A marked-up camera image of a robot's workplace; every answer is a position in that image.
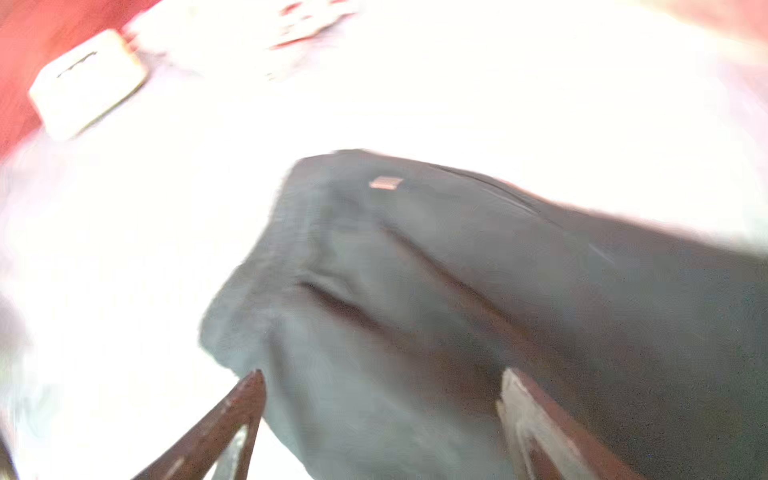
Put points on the black shorts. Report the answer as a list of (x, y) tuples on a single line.
[(386, 297)]

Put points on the cream desk calculator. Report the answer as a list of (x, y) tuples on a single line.
[(77, 88)]

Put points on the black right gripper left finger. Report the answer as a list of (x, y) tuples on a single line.
[(222, 442)]

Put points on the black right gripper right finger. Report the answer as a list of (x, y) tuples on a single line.
[(545, 442)]

